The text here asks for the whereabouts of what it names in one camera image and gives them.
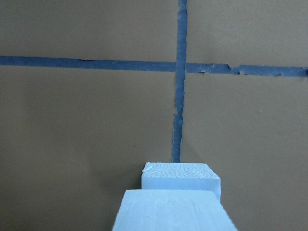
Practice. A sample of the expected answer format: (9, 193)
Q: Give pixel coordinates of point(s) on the light blue foam block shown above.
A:
(180, 176)

